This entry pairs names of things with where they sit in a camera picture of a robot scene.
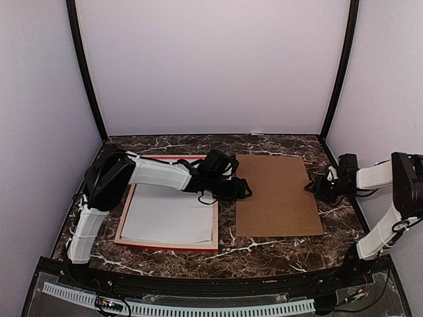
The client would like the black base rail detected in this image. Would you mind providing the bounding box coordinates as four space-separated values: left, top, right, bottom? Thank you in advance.
36 256 395 298

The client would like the black enclosure post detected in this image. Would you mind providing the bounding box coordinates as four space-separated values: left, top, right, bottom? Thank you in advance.
65 0 108 142
320 0 360 141

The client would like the brown cardboard backing board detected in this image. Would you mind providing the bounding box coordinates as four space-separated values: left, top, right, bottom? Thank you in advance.
235 155 323 237

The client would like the small green circuit board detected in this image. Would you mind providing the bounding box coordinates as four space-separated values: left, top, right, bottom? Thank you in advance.
94 297 124 312

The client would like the right black enclosure post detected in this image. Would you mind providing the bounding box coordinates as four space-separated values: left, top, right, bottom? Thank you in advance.
320 0 360 141

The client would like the landscape sunset photo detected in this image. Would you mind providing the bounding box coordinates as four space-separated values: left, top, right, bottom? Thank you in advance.
122 192 213 244

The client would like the wooden picture frame red edge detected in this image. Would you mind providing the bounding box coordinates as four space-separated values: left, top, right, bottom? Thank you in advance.
114 155 218 252

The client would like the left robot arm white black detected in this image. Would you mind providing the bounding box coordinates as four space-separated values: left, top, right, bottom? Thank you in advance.
63 145 252 288

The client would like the grey slotted cable duct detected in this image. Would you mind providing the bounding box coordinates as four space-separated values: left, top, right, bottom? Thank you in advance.
42 281 317 316

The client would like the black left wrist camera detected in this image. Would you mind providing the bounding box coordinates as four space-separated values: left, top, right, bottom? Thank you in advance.
196 149 239 178

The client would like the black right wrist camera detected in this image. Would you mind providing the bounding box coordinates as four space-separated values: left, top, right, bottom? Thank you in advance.
327 153 358 182

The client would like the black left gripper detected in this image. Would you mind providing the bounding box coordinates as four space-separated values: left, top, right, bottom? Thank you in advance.
208 175 253 201

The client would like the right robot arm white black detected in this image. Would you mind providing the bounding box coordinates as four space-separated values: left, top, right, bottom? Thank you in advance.
304 152 422 287

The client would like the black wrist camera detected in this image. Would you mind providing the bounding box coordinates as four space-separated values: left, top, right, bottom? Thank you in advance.
327 153 358 182
196 149 239 178

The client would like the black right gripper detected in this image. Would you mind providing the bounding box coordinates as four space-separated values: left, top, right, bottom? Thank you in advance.
305 174 350 204

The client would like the left black enclosure post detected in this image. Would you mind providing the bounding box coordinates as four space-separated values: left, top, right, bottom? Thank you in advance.
65 0 108 142

